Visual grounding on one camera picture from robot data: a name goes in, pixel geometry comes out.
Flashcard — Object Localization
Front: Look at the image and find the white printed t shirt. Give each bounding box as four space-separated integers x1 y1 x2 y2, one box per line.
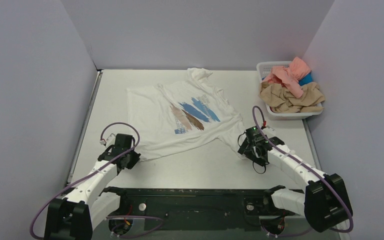
126 68 245 160

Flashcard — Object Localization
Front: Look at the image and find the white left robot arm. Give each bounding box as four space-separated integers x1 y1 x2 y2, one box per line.
43 133 140 240

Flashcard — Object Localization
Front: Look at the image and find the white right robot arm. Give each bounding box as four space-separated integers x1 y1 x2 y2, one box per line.
238 126 353 233

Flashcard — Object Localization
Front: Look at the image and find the beige t shirt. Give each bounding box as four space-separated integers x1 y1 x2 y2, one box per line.
259 82 326 114

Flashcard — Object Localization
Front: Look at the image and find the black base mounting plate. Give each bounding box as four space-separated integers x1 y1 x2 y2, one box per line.
104 187 297 231

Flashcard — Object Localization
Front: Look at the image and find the pink t shirt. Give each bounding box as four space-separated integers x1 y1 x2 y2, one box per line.
262 57 311 98

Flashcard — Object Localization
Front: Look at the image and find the white plastic laundry basket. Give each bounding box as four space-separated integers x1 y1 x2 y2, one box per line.
256 59 325 120

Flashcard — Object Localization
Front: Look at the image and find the blue t shirt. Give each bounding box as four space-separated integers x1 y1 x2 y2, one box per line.
298 72 313 86

